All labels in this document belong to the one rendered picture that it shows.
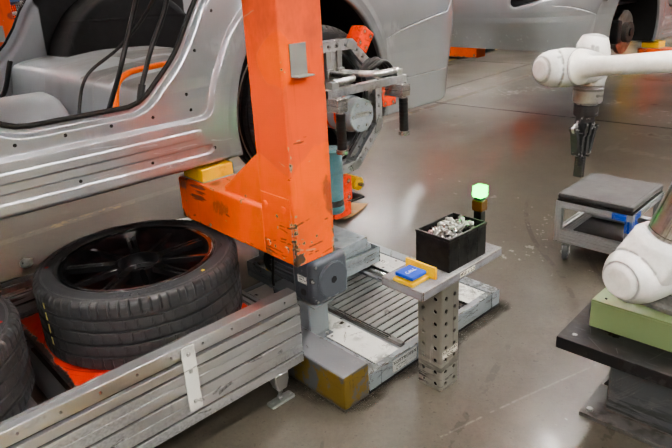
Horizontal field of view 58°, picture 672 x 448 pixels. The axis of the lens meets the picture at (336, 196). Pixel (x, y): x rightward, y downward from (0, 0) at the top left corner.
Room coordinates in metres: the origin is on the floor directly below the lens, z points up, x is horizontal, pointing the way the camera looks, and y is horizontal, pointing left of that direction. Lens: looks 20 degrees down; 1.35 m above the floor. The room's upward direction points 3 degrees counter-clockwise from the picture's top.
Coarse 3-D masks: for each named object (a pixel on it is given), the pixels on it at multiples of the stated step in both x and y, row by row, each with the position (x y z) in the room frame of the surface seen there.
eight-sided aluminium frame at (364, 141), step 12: (324, 48) 2.36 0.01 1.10; (336, 48) 2.40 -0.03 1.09; (348, 48) 2.44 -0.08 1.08; (360, 48) 2.49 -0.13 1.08; (360, 60) 2.49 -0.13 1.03; (372, 96) 2.56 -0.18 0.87; (372, 120) 2.56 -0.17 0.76; (360, 132) 2.56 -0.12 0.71; (372, 132) 2.53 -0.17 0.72; (360, 144) 2.53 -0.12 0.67; (348, 156) 2.50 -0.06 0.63; (360, 156) 2.47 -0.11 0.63; (348, 168) 2.42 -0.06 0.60
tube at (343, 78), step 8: (328, 56) 2.36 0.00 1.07; (328, 64) 2.36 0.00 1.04; (328, 72) 2.35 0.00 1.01; (336, 72) 2.32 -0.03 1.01; (344, 72) 2.30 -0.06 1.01; (336, 80) 2.14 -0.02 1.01; (344, 80) 2.16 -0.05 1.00; (352, 80) 2.19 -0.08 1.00; (328, 88) 2.14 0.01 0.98; (336, 88) 2.13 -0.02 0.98
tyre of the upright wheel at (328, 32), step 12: (324, 36) 2.47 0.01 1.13; (336, 36) 2.52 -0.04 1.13; (240, 96) 2.31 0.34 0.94; (240, 108) 2.31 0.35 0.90; (240, 120) 2.30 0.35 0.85; (252, 120) 2.24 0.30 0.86; (252, 132) 2.25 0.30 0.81; (252, 144) 2.28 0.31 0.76; (240, 156) 2.41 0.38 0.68; (252, 156) 2.33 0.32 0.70
